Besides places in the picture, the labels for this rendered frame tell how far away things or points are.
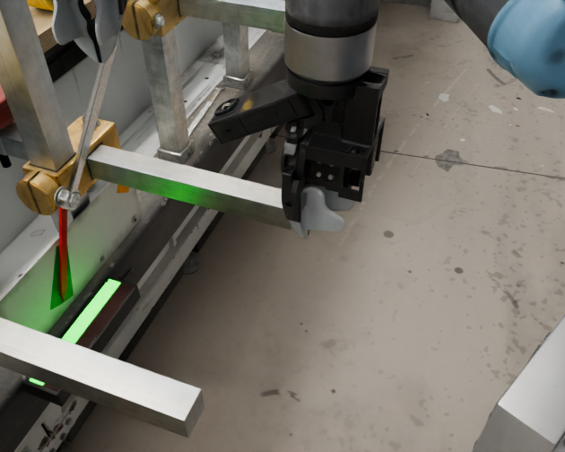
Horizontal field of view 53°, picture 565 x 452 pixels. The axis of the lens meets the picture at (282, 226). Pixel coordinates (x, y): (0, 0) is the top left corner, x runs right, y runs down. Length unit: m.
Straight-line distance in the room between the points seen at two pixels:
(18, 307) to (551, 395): 0.54
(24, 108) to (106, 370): 0.29
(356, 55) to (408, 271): 1.31
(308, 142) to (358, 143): 0.04
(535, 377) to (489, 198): 1.72
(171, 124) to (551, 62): 0.65
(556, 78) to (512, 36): 0.03
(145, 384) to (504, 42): 0.36
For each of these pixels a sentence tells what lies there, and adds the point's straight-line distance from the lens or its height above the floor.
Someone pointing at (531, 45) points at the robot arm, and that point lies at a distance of 0.35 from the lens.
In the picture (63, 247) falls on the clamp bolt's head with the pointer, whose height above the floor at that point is 0.79.
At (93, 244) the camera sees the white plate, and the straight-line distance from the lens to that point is 0.77.
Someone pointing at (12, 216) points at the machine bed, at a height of 0.66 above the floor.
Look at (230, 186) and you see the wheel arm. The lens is 0.64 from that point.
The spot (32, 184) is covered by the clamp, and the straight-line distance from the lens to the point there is 0.68.
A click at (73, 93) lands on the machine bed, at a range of 1.05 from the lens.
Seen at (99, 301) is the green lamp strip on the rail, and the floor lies 0.70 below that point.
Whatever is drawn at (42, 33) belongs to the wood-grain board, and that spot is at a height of 0.90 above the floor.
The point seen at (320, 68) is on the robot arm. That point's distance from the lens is 0.47.
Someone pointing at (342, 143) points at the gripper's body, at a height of 0.96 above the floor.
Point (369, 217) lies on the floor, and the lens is 1.88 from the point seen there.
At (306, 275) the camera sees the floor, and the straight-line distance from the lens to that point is 1.69.
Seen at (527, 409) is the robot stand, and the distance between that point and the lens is 0.34.
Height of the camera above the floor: 1.27
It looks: 44 degrees down
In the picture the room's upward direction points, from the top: straight up
